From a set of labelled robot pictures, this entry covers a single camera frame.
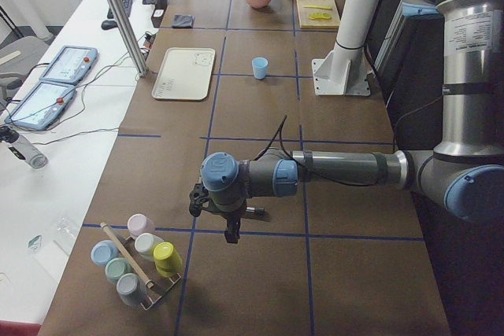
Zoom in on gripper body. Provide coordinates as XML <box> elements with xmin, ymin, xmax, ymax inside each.
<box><xmin>220</xmin><ymin>205</ymin><xmax>247</xmax><ymax>230</ymax></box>

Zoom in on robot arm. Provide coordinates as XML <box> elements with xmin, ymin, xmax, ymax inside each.
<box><xmin>189</xmin><ymin>0</ymin><xmax>503</xmax><ymax>243</ymax></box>

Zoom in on yellow cup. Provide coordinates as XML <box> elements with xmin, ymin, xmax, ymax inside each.
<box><xmin>153</xmin><ymin>242</ymin><xmax>184</xmax><ymax>277</ymax></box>

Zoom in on white cup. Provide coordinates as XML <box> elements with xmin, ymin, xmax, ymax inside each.
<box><xmin>135</xmin><ymin>233</ymin><xmax>164</xmax><ymax>261</ymax></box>

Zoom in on pink cup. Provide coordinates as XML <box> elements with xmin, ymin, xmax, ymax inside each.
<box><xmin>127</xmin><ymin>213</ymin><xmax>155</xmax><ymax>239</ymax></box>

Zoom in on light blue plastic cup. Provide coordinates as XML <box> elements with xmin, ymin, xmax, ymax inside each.
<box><xmin>251</xmin><ymin>57</ymin><xmax>269</xmax><ymax>79</ymax></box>

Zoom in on grey cup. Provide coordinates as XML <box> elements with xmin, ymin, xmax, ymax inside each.
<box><xmin>116</xmin><ymin>273</ymin><xmax>149</xmax><ymax>307</ymax></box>

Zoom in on green cup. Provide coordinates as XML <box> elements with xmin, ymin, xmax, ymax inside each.
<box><xmin>105</xmin><ymin>257</ymin><xmax>132</xmax><ymax>285</ymax></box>

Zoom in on blue cup on rack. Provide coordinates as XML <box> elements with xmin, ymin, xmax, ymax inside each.
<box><xmin>91</xmin><ymin>240</ymin><xmax>119</xmax><ymax>266</ymax></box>

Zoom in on steel muddler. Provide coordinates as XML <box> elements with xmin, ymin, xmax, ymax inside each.
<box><xmin>246</xmin><ymin>206</ymin><xmax>265</xmax><ymax>216</ymax></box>

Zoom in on grey folded cloth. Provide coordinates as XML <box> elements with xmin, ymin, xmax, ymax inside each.
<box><xmin>172</xmin><ymin>14</ymin><xmax>195</xmax><ymax>29</ymax></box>

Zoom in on yellow plastic knife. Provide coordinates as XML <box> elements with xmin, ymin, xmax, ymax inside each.
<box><xmin>302</xmin><ymin>5</ymin><xmax>332</xmax><ymax>10</ymax></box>

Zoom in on black box with label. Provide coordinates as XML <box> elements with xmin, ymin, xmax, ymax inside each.
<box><xmin>150</xmin><ymin>0</ymin><xmax>169</xmax><ymax>28</ymax></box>

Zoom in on lemon slices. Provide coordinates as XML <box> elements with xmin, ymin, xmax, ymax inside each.
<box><xmin>308</xmin><ymin>12</ymin><xmax>332</xmax><ymax>20</ymax></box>

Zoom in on wooden cutting board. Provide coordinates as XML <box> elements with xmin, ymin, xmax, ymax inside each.
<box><xmin>296</xmin><ymin>0</ymin><xmax>340</xmax><ymax>29</ymax></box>

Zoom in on black usb hub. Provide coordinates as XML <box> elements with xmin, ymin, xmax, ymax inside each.
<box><xmin>143</xmin><ymin>32</ymin><xmax>156</xmax><ymax>49</ymax></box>

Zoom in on cream bear tray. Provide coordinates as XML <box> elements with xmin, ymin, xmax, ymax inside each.
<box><xmin>151</xmin><ymin>47</ymin><xmax>216</xmax><ymax>101</ymax></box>

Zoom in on black computer mouse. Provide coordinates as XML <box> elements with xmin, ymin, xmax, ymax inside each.
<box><xmin>101</xmin><ymin>19</ymin><xmax>118</xmax><ymax>31</ymax></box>

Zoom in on white pillar with base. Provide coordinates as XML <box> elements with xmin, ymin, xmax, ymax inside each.
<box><xmin>312</xmin><ymin>0</ymin><xmax>379</xmax><ymax>96</ymax></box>

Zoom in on clear plastic bag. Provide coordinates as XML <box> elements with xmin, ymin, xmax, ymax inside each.
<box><xmin>53</xmin><ymin>217</ymin><xmax>79</xmax><ymax>256</ymax></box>

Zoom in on upper blue teach pendant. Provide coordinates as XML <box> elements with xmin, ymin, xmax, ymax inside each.
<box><xmin>39</xmin><ymin>46</ymin><xmax>98</xmax><ymax>85</ymax></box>

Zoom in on blue teach pendant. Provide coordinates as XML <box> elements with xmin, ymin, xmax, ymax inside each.
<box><xmin>5</xmin><ymin>80</ymin><xmax>76</xmax><ymax>131</ymax></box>
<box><xmin>39</xmin><ymin>46</ymin><xmax>98</xmax><ymax>85</ymax></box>

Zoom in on lower blue teach pendant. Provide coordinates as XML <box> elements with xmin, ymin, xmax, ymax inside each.
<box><xmin>5</xmin><ymin>80</ymin><xmax>76</xmax><ymax>131</ymax></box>

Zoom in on clear water bottle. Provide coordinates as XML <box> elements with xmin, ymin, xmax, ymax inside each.
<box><xmin>1</xmin><ymin>126</ymin><xmax>48</xmax><ymax>169</ymax></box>

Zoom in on grey office chair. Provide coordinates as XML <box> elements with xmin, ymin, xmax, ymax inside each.
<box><xmin>1</xmin><ymin>36</ymin><xmax>49</xmax><ymax>109</ymax></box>

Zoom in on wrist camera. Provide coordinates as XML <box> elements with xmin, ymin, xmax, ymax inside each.
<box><xmin>189</xmin><ymin>183</ymin><xmax>209</xmax><ymax>218</ymax></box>

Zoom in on wire cup rack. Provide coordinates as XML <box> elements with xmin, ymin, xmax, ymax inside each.
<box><xmin>126</xmin><ymin>237</ymin><xmax>181</xmax><ymax>311</ymax></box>

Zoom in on wooden rack handle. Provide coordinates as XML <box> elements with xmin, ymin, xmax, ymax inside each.
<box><xmin>100</xmin><ymin>222</ymin><xmax>154</xmax><ymax>290</ymax></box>

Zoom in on aluminium frame post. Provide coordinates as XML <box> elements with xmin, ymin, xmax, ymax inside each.
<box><xmin>107</xmin><ymin>0</ymin><xmax>148</xmax><ymax>77</ymax></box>

